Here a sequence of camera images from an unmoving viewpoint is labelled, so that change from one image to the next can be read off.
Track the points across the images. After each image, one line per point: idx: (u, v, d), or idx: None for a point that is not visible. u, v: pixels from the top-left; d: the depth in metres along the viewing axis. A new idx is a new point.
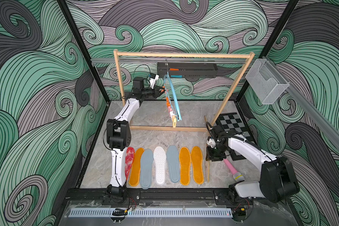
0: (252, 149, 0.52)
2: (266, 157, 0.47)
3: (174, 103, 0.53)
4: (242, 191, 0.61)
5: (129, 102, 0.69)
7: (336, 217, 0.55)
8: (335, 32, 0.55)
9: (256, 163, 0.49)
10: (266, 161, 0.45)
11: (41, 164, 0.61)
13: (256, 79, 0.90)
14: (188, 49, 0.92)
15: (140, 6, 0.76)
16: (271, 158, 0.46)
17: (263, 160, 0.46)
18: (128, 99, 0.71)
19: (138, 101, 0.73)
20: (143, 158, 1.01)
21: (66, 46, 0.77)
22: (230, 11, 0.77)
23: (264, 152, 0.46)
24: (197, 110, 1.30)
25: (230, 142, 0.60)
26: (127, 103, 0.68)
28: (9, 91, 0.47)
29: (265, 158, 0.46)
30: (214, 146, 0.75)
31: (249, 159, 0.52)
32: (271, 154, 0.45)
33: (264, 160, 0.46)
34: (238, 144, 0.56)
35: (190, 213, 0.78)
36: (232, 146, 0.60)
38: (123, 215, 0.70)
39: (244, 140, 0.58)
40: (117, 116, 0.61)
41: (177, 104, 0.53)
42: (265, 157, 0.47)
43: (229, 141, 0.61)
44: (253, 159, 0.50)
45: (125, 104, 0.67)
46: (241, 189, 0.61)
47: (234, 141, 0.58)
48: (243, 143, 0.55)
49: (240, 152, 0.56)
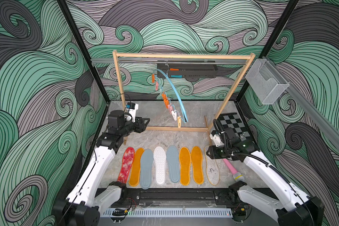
0: (278, 180, 0.44)
2: (297, 197, 0.40)
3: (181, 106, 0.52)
4: (244, 196, 0.60)
5: (96, 157, 0.46)
7: (336, 217, 0.55)
8: (335, 32, 0.55)
9: (280, 197, 0.43)
10: (297, 204, 0.39)
11: (41, 164, 0.61)
13: (256, 80, 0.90)
14: (188, 49, 0.92)
15: (141, 6, 0.76)
16: (303, 199, 0.40)
17: (294, 202, 0.39)
18: (94, 153, 0.48)
19: (113, 150, 0.51)
20: (143, 158, 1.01)
21: (66, 46, 0.77)
22: (230, 11, 0.77)
23: (294, 189, 0.42)
24: (197, 110, 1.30)
25: (249, 162, 0.51)
26: (92, 160, 0.46)
28: (9, 90, 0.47)
29: (296, 198, 0.40)
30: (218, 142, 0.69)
31: (271, 189, 0.45)
32: (303, 193, 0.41)
33: (295, 202, 0.39)
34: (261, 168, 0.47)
35: (191, 213, 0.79)
36: (250, 166, 0.51)
38: (123, 215, 0.70)
39: (269, 165, 0.47)
40: (74, 192, 0.39)
41: (183, 108, 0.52)
42: (296, 197, 0.40)
43: (246, 159, 0.52)
44: (277, 191, 0.43)
45: (91, 162, 0.46)
46: (246, 196, 0.60)
47: (254, 162, 0.49)
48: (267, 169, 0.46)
49: (260, 176, 0.49)
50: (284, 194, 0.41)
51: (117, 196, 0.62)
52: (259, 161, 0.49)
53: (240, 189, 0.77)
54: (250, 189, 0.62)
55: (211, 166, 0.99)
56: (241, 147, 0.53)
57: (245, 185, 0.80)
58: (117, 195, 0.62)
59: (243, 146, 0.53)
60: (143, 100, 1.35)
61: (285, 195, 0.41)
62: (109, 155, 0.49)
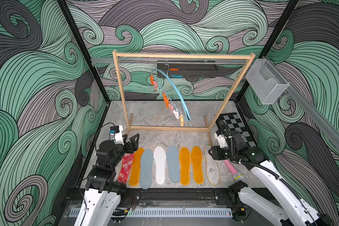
0: (288, 195, 0.42)
2: (307, 215, 0.39)
3: (182, 103, 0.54)
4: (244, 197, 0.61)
5: (85, 204, 0.44)
7: (336, 217, 0.55)
8: (335, 32, 0.55)
9: (290, 212, 0.41)
10: (308, 222, 0.38)
11: (41, 164, 0.61)
13: (256, 80, 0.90)
14: (188, 49, 0.92)
15: (140, 6, 0.76)
16: (313, 217, 0.38)
17: (305, 220, 0.38)
18: (84, 199, 0.45)
19: (104, 192, 0.48)
20: (143, 158, 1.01)
21: (66, 46, 0.77)
22: (230, 11, 0.77)
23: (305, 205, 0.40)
24: (197, 110, 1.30)
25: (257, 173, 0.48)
26: (83, 208, 0.44)
28: (9, 90, 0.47)
29: (306, 216, 0.38)
30: (222, 142, 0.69)
31: (280, 203, 0.44)
32: (314, 210, 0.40)
33: (306, 220, 0.38)
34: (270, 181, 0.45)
35: (190, 213, 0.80)
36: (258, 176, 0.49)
38: (123, 215, 0.70)
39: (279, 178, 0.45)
40: None
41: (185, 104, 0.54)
42: (306, 214, 0.39)
43: (254, 169, 0.49)
44: (286, 205, 0.42)
45: (80, 211, 0.44)
46: (246, 198, 0.60)
47: (263, 173, 0.47)
48: (277, 182, 0.44)
49: (268, 187, 0.47)
50: (294, 211, 0.40)
51: (117, 201, 0.63)
52: (269, 172, 0.46)
53: (241, 190, 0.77)
54: (252, 192, 0.61)
55: (211, 166, 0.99)
56: (250, 156, 0.50)
57: (245, 187, 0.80)
58: (117, 202, 0.63)
59: (252, 156, 0.50)
60: (143, 99, 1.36)
61: (294, 212, 0.40)
62: (102, 197, 0.48)
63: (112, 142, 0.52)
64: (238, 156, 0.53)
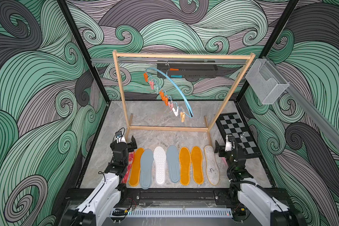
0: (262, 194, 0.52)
2: (276, 206, 0.46)
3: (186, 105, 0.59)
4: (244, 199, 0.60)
5: (105, 180, 0.55)
7: (336, 217, 0.55)
8: (335, 32, 0.55)
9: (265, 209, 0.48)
10: (275, 210, 0.45)
11: (41, 165, 0.61)
13: (256, 79, 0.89)
14: (188, 49, 0.92)
15: (140, 6, 0.76)
16: (282, 208, 0.45)
17: (273, 209, 0.45)
18: (105, 176, 0.57)
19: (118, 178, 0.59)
20: (143, 158, 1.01)
21: (66, 46, 0.77)
22: (230, 11, 0.77)
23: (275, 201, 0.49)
24: (197, 110, 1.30)
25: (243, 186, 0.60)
26: (102, 182, 0.54)
28: (9, 91, 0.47)
29: (275, 207, 0.46)
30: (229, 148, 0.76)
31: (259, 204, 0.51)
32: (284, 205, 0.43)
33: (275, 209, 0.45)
34: (249, 188, 0.56)
35: (190, 213, 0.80)
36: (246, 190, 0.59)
38: (123, 215, 0.70)
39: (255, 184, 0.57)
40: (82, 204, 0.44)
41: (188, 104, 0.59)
42: (276, 206, 0.46)
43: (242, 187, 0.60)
44: (261, 203, 0.50)
45: (100, 182, 0.54)
46: (245, 199, 0.60)
47: (246, 185, 0.58)
48: (254, 188, 0.56)
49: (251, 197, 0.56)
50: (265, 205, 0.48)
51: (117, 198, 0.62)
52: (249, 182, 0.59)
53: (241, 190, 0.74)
54: None
55: (211, 166, 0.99)
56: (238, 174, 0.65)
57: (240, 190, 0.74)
58: (116, 200, 0.61)
59: (239, 174, 0.65)
60: (143, 99, 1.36)
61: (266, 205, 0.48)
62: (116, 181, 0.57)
63: (125, 144, 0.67)
64: (231, 174, 0.66)
